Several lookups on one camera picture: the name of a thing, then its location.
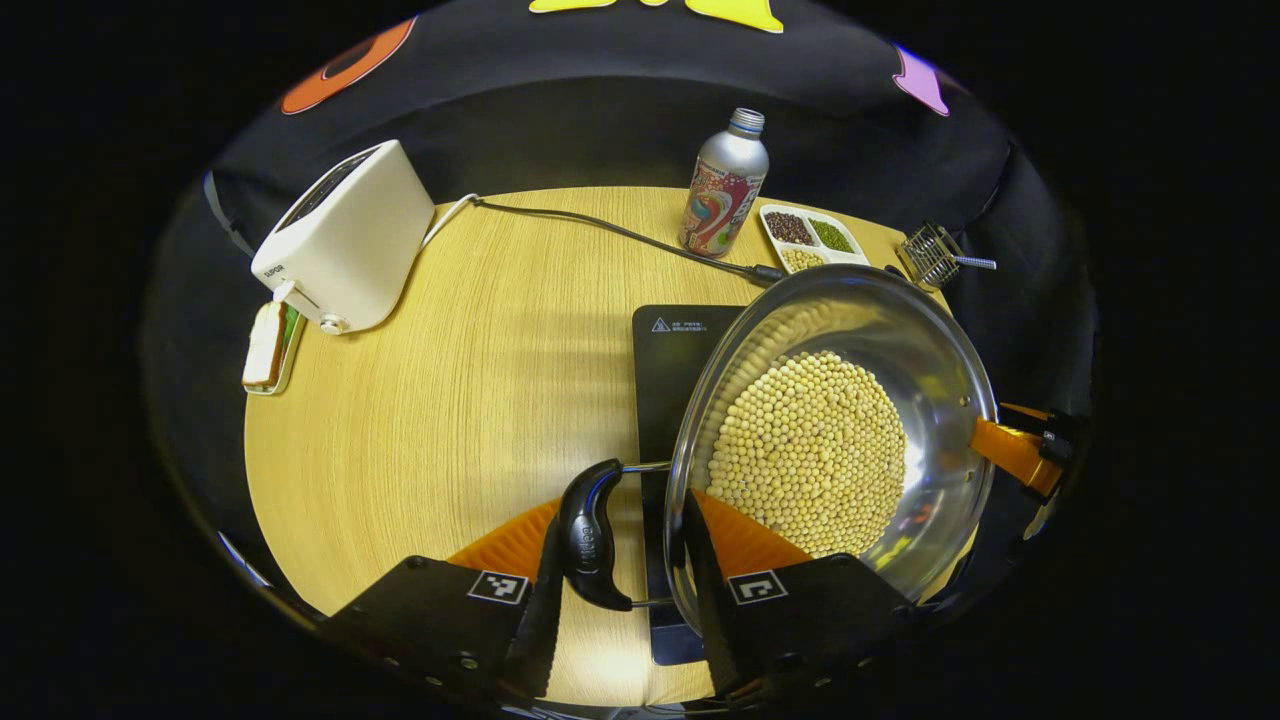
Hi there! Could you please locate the white divided dish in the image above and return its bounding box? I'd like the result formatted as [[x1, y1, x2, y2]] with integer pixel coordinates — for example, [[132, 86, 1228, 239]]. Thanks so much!
[[758, 203, 871, 276]]

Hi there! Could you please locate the black power cable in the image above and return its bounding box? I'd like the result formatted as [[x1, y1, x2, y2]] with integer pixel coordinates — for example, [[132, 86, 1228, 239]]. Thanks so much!
[[472, 196, 791, 286]]

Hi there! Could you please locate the silver bottle with colourful label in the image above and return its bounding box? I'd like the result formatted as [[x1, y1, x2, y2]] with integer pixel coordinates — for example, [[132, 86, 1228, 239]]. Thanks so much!
[[678, 107, 771, 259]]

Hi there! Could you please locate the sandwich with lettuce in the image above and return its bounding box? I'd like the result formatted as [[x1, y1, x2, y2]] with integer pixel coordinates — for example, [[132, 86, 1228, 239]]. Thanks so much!
[[243, 302, 301, 389]]

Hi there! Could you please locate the white rectangular plate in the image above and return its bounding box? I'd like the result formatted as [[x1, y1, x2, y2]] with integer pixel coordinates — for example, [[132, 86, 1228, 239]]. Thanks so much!
[[241, 300, 306, 396]]

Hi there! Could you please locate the pile of soybeans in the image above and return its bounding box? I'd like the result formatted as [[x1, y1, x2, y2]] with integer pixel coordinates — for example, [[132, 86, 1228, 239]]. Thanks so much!
[[705, 350, 908, 559]]

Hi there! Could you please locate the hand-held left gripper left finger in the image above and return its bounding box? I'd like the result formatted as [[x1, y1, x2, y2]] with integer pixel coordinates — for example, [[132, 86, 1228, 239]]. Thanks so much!
[[320, 497, 566, 706]]

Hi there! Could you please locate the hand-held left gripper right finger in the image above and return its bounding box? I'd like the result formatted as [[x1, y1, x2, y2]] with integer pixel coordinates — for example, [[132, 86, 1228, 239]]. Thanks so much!
[[680, 490, 916, 701]]

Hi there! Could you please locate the pile of red beans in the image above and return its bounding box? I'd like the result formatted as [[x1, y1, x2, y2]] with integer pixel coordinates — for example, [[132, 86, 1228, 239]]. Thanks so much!
[[766, 210, 816, 247]]

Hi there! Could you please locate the white toaster cable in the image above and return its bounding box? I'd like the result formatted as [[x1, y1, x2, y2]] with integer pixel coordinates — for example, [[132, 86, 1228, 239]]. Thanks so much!
[[420, 192, 483, 251]]

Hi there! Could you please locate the white toaster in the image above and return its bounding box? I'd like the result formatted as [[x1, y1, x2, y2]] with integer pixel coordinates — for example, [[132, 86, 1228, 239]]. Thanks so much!
[[250, 139, 437, 336]]

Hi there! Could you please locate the black induction cooktop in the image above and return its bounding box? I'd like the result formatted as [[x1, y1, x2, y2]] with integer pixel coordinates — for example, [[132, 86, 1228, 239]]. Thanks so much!
[[631, 304, 751, 668]]

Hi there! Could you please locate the steel pot with black handles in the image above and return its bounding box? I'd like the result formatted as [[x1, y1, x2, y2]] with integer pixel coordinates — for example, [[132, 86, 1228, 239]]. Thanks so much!
[[557, 264, 1001, 641]]

